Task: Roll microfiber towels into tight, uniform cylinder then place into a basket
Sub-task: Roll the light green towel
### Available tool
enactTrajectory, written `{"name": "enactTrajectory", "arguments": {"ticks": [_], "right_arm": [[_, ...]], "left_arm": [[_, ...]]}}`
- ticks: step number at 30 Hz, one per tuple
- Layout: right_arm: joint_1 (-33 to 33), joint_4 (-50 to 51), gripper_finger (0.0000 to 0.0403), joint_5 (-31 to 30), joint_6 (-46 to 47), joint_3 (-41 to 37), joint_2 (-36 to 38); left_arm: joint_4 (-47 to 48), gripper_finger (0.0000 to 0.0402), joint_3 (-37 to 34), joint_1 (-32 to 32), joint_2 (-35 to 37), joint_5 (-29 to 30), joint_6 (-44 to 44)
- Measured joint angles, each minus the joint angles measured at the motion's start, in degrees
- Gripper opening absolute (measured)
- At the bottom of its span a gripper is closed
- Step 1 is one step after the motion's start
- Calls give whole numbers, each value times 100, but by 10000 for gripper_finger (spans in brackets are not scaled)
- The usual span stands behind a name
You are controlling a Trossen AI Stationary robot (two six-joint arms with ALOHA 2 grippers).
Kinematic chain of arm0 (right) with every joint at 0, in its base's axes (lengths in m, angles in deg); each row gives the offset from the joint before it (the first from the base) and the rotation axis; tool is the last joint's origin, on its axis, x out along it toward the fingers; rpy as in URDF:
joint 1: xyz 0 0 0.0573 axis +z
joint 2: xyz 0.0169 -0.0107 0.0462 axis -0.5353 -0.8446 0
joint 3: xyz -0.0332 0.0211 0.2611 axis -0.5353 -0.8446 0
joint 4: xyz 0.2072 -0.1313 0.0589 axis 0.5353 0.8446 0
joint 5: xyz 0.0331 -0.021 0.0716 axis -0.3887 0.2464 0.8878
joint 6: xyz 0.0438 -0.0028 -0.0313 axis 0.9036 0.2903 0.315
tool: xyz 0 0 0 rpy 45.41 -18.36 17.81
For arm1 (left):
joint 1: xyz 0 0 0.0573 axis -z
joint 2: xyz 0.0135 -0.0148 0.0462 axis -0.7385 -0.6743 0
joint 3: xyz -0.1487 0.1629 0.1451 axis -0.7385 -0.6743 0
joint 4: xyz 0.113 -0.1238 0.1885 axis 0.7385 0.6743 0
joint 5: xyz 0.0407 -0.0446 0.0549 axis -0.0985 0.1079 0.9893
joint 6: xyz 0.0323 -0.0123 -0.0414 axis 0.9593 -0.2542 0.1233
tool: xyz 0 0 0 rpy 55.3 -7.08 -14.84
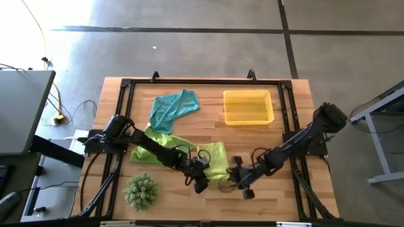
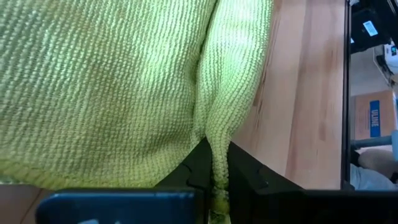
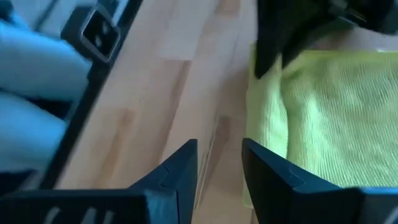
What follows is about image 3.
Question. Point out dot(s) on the green microfiber towel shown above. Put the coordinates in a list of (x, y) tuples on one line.
[(342, 124)]

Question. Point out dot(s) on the black aluminium table frame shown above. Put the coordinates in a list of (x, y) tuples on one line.
[(99, 37)]

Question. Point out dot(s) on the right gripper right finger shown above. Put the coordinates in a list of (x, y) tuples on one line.
[(280, 199)]

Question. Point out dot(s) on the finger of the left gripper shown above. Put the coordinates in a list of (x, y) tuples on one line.
[(270, 34), (308, 18)]

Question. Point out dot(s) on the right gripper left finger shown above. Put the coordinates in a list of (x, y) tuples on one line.
[(174, 186)]

